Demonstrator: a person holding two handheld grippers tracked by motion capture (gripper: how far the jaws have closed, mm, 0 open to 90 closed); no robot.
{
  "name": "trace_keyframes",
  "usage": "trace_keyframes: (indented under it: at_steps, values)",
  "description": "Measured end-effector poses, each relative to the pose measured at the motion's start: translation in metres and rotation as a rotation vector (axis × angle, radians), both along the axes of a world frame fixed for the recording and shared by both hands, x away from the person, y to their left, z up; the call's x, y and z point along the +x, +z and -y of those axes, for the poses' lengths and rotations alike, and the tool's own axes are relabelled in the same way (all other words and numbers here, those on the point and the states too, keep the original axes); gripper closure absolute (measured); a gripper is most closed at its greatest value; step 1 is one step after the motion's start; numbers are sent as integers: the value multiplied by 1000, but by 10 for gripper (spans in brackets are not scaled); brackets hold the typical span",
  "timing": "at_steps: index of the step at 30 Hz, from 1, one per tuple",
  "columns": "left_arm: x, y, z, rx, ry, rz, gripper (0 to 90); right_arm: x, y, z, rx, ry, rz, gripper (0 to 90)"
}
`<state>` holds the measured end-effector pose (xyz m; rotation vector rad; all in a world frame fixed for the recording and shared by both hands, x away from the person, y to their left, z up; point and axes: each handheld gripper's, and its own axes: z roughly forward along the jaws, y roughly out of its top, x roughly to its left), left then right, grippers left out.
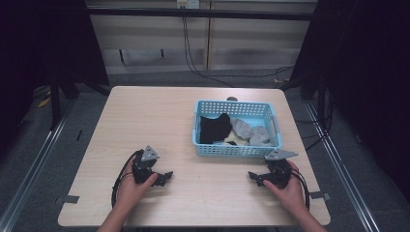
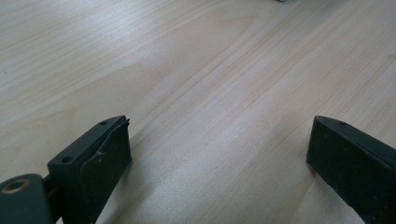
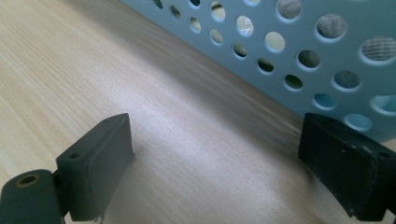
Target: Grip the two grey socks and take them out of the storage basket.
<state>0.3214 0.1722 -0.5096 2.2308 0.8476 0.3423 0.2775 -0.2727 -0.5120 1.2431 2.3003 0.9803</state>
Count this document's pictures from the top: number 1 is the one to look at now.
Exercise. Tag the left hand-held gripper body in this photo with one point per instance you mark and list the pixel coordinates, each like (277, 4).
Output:
(143, 164)

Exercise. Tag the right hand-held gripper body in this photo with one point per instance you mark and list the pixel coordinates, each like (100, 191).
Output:
(279, 170)

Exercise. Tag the cream sock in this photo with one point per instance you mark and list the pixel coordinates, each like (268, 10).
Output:
(236, 139)

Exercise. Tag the grey sock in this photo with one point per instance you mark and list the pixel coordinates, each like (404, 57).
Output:
(253, 132)

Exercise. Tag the light blue plastic basket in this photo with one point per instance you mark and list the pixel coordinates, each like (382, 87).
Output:
(236, 128)

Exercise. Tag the black sock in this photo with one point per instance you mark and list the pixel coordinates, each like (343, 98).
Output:
(214, 129)

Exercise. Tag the person's right hand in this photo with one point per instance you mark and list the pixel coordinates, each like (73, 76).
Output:
(290, 190)

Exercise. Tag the person's left hand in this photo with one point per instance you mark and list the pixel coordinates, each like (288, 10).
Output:
(132, 190)

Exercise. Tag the grey tape strip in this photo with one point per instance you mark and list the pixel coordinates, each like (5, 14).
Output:
(70, 199)
(319, 195)

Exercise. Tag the dark round table grommet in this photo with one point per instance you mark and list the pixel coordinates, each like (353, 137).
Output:
(231, 99)

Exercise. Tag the black metal stand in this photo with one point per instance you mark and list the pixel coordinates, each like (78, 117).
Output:
(58, 93)
(317, 90)

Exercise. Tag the yellow tool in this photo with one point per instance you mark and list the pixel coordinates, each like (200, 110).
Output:
(43, 102)

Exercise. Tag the black horizontal bar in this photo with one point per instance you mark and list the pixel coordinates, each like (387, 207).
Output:
(199, 13)

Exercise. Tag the white wall socket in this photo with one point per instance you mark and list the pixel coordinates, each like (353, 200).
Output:
(188, 4)

